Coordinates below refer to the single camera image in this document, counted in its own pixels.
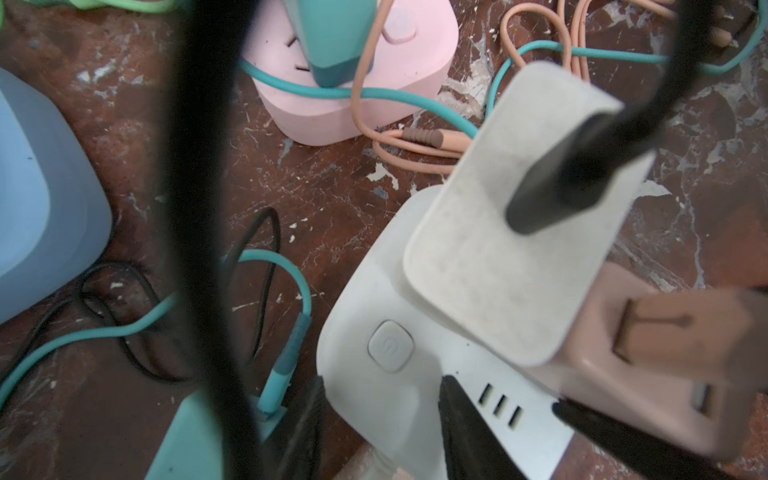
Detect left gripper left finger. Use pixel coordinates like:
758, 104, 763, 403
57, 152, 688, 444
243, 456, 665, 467
263, 376, 326, 479

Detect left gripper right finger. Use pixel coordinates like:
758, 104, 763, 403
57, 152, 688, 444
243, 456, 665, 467
438, 375, 526, 480

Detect teal charger plug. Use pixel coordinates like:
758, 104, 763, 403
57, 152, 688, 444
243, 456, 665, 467
143, 389, 289, 480

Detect white power strip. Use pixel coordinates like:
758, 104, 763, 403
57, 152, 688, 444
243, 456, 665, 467
316, 186, 573, 479

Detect white charger plug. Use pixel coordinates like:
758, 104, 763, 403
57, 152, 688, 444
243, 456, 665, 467
403, 61, 656, 368

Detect pink charger plug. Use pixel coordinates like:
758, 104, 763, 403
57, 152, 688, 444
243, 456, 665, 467
526, 263, 767, 461

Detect blue power strip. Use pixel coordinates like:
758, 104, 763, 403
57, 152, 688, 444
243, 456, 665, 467
1, 70, 113, 321

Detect pink power strip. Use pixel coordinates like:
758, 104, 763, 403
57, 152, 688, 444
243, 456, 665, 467
239, 0, 460, 147

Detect teal chargers on pink strip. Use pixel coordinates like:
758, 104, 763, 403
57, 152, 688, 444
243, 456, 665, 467
283, 0, 377, 88

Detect teal charging cable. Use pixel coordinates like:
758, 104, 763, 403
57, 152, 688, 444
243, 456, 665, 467
0, 248, 313, 418

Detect black charging cable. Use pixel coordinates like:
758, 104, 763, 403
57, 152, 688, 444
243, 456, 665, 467
0, 0, 715, 480

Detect pink charging cable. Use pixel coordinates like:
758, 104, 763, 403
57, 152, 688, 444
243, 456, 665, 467
350, 0, 733, 176

